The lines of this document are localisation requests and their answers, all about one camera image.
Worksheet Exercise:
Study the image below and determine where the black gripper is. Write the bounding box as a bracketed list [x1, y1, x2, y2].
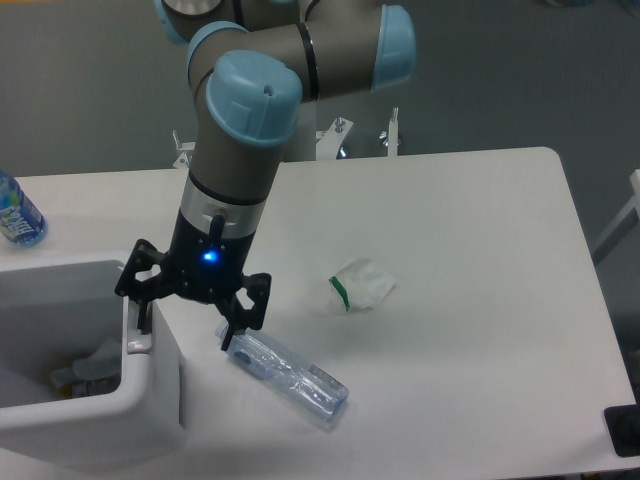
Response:
[114, 213, 272, 351]

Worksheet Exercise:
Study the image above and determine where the white push-lid trash can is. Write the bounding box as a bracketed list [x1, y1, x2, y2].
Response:
[1, 252, 187, 469]

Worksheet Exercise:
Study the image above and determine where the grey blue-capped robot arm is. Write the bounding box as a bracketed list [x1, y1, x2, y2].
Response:
[115, 1, 417, 353]

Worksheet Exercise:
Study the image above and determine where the trash inside can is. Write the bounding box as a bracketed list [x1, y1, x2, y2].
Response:
[49, 338, 122, 399]

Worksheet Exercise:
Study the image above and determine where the empty clear plastic bottle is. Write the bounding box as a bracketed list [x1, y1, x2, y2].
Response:
[226, 329, 350, 424]

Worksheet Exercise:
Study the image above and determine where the crumpled white paper cup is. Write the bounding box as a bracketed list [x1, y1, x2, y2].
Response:
[322, 258, 397, 315]

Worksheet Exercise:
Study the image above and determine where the blue labelled water bottle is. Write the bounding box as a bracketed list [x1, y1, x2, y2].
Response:
[1, 171, 47, 247]

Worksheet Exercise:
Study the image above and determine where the black clamp at table edge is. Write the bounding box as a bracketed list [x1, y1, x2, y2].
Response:
[604, 404, 639, 458]

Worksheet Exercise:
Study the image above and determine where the white metal base frame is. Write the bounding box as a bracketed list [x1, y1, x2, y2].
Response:
[171, 106, 403, 169]

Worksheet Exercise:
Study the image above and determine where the white frame at right edge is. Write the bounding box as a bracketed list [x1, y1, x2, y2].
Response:
[591, 169, 639, 265]

